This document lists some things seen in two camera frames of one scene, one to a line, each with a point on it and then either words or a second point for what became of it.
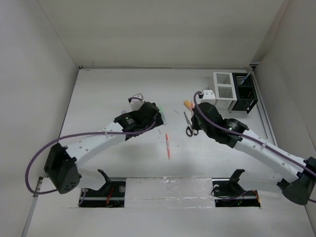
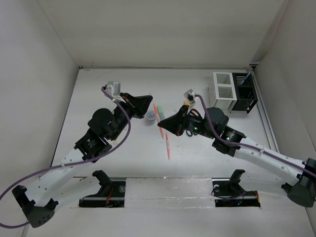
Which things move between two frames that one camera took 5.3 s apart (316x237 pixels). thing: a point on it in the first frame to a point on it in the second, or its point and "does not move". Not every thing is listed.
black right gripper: (194, 122) to (175, 124)
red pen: (168, 147) does not move
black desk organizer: (245, 92) does not move
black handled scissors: (189, 131) does not move
